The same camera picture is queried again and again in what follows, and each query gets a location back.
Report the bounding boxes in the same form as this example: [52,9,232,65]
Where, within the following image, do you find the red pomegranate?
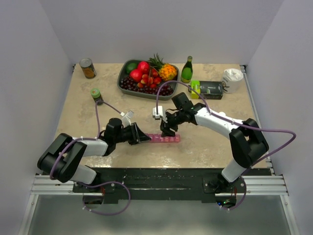
[137,61,150,74]

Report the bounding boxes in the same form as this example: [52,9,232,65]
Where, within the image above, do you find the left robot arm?
[37,118,151,192]

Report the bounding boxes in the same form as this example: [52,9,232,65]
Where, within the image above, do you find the pineapple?
[148,53,178,82]

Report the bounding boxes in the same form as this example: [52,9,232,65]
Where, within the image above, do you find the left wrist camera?
[120,111,134,127]

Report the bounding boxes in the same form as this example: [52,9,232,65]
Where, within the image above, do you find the red apple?
[130,69,143,83]

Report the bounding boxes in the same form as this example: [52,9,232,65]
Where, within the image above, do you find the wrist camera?
[120,111,134,127]
[152,106,163,120]

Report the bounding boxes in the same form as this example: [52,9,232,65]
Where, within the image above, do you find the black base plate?
[73,168,246,204]

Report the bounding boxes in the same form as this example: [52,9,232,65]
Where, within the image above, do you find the green-lidded spice jar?
[90,88,103,105]

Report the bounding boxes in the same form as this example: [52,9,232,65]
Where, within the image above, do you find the pink weekly pill organizer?
[146,134,180,143]

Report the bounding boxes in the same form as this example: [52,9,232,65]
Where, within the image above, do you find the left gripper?
[114,122,151,145]

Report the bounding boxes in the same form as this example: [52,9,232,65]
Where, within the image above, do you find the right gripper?
[160,110,185,138]

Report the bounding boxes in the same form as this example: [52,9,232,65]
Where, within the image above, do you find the lower purple cable loop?
[82,180,132,216]

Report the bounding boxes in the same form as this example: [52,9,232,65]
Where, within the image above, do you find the black and green box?
[188,80,223,100]

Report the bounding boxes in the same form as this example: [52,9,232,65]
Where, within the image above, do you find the tin can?
[79,58,96,79]

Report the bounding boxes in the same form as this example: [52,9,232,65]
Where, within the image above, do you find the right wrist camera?
[152,106,163,120]

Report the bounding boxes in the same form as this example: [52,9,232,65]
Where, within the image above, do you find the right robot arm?
[152,93,269,192]

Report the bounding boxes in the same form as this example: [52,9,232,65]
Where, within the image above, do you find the grey fruit tray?
[117,59,178,101]

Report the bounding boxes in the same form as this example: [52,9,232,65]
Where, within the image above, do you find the green glass bottle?
[180,56,193,83]

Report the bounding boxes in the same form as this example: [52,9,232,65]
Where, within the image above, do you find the dark grapes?
[117,76,174,97]

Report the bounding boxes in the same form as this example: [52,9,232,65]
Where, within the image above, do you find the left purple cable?
[49,99,124,181]

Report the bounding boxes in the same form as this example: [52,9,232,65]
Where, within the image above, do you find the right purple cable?
[156,80,296,172]

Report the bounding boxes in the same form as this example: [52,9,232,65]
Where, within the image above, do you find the green lime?
[125,63,137,74]

